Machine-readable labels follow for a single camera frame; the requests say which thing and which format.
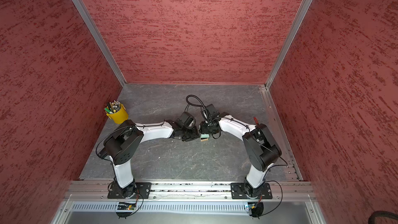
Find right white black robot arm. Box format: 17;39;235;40
199;114;282;199

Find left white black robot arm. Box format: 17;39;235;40
95;120;200;200

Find yellow pen cup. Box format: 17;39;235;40
106;104;129;124

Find pens in cup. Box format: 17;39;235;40
104;101;122;114

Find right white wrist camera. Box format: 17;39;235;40
201;104;220;122

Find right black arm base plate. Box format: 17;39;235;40
230;183;273;200

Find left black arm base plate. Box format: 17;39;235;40
107;181;152;199

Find front aluminium rail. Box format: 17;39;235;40
63;179;318;202

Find right aluminium corner post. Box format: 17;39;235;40
265;0;313;90

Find aluminium corner post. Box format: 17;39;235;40
72;0;127;87
265;0;313;90

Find black cable bottom right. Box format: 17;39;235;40
369;211;398;224

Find left aluminium corner post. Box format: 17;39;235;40
72;0;127;87

